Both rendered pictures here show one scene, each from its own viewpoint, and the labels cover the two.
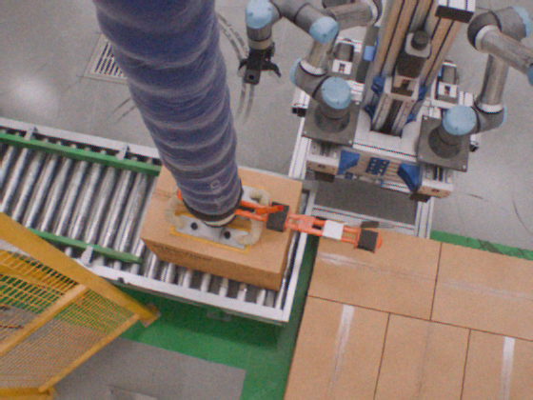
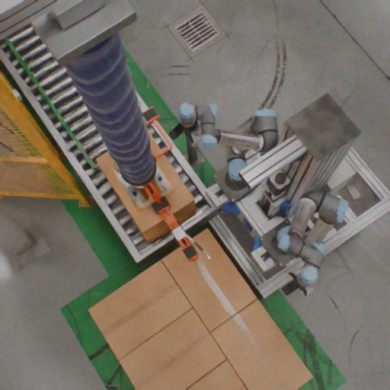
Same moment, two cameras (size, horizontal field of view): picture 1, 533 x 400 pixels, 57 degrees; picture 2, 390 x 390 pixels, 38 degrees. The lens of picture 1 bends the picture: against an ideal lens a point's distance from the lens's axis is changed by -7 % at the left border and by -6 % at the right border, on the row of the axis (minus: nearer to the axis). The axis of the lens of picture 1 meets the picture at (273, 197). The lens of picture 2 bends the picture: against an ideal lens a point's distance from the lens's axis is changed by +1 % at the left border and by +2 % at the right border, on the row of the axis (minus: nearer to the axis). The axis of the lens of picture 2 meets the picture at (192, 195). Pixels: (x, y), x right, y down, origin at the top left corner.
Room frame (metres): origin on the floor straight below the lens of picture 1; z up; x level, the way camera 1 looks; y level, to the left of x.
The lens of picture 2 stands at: (0.17, -0.84, 4.47)
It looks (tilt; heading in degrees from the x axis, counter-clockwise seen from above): 74 degrees down; 49
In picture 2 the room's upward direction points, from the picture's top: 7 degrees counter-clockwise
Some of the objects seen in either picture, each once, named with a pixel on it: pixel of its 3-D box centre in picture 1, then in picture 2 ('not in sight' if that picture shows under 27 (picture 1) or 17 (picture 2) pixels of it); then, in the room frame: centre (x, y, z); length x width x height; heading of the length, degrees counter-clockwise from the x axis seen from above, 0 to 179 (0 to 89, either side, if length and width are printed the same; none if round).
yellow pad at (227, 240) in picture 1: (210, 231); (129, 186); (0.60, 0.25, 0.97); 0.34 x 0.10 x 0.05; 74
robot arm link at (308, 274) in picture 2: not in sight; (308, 275); (0.74, -0.93, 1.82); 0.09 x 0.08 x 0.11; 17
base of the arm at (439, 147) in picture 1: (448, 136); (285, 241); (0.96, -0.73, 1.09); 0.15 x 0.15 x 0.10
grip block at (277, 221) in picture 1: (277, 217); (161, 205); (0.62, -0.01, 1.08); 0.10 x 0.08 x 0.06; 164
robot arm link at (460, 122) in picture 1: (458, 123); (288, 238); (0.96, -0.74, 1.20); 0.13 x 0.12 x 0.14; 107
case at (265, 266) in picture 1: (225, 224); (148, 187); (0.70, 0.22, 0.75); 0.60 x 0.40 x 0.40; 75
